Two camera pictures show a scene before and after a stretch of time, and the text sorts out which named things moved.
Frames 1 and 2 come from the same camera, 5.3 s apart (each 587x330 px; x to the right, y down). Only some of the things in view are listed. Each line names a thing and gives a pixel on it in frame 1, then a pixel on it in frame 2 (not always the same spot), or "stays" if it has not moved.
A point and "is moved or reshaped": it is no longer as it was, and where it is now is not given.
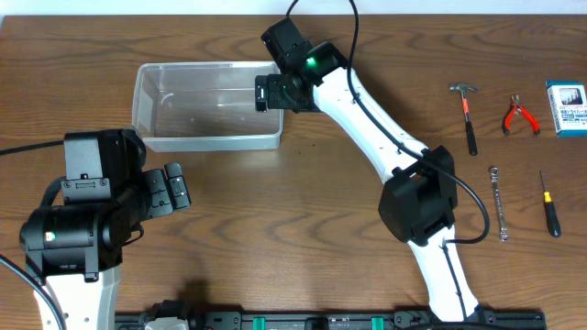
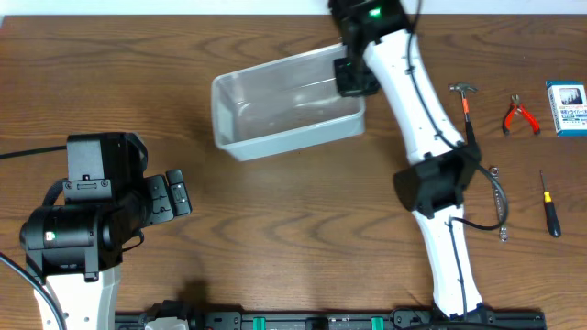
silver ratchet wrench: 494,175 stays
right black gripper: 269,93 -> 350,77
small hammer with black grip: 470,131 stays
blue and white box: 569,104 stays
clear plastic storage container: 204,106 is moved or reshaped
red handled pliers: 517,107 stays
